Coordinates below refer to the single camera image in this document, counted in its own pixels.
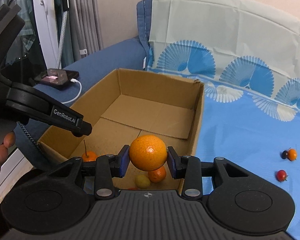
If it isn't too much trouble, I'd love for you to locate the large orange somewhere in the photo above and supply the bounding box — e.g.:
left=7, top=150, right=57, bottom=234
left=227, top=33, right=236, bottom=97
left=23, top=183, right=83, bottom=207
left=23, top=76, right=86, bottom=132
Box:
left=129, top=135, right=167, bottom=171

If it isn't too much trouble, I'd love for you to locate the small red tomato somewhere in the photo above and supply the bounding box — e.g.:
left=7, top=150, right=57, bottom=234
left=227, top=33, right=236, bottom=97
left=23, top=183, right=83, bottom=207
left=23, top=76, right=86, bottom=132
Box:
left=276, top=170, right=288, bottom=182

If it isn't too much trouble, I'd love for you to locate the dark purple small fruit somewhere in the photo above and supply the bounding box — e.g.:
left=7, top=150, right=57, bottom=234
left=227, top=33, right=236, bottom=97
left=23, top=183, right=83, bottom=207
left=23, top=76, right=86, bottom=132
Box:
left=281, top=150, right=288, bottom=159

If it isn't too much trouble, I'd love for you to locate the small orange tomato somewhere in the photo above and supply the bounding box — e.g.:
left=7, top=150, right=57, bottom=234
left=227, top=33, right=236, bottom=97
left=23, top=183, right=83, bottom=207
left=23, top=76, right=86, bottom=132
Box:
left=287, top=148, right=298, bottom=161

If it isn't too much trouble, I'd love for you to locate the orange fruit with stem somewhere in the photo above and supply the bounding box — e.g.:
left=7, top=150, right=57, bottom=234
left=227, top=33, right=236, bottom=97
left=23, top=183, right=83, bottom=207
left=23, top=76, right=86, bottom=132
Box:
left=81, top=140, right=98, bottom=162

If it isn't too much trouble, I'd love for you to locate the small orange fruit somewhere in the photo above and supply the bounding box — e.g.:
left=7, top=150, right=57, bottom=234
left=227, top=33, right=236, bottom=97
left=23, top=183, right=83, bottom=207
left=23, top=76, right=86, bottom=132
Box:
left=148, top=166, right=166, bottom=183

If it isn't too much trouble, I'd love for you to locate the small yellow fruit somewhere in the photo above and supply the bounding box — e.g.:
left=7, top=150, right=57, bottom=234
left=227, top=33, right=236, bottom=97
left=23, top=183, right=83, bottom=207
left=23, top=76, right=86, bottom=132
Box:
left=135, top=175, right=151, bottom=189

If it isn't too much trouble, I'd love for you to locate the black smartphone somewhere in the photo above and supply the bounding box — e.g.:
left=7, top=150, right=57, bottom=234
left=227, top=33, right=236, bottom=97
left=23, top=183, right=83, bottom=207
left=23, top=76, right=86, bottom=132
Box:
left=34, top=68, right=79, bottom=90

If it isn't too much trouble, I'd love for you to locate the cardboard box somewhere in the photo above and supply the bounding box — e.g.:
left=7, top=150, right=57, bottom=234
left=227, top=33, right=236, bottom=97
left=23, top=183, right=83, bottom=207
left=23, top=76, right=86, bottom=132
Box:
left=37, top=68, right=205, bottom=197

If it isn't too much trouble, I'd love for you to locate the blue sofa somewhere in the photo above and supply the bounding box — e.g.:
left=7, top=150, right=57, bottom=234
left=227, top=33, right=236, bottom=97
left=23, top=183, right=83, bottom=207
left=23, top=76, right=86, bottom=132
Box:
left=13, top=0, right=156, bottom=165

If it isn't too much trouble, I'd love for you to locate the grey curtain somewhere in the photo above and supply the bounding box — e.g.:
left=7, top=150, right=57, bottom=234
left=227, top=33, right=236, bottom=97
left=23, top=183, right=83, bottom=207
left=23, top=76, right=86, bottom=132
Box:
left=69, top=0, right=103, bottom=61

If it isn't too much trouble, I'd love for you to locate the blue patterned cloth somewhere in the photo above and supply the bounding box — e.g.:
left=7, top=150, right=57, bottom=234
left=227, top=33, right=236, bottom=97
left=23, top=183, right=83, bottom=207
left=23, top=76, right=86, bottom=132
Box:
left=146, top=0, right=300, bottom=239

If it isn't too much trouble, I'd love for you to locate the white door frame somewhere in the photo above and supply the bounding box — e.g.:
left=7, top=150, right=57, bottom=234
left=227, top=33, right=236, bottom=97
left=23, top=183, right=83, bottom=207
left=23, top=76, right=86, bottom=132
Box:
left=32, top=0, right=58, bottom=68

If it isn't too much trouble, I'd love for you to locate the garment steamer head and hose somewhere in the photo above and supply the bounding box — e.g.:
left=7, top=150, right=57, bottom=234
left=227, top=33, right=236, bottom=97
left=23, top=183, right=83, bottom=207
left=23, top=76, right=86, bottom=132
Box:
left=50, top=0, right=72, bottom=69

